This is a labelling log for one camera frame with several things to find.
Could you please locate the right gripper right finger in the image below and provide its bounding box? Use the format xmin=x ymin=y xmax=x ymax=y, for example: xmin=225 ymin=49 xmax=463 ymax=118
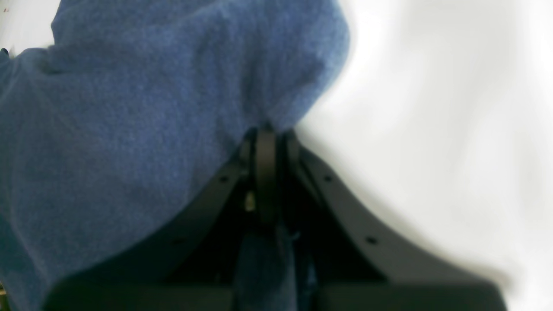
xmin=279 ymin=131 xmax=506 ymax=311

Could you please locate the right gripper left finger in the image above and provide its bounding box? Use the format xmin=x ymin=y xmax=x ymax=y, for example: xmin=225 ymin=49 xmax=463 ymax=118
xmin=44 ymin=130 xmax=277 ymax=311

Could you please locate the dark blue T-shirt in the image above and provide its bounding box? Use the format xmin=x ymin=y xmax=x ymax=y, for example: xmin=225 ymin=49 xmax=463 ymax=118
xmin=0 ymin=0 xmax=349 ymax=311

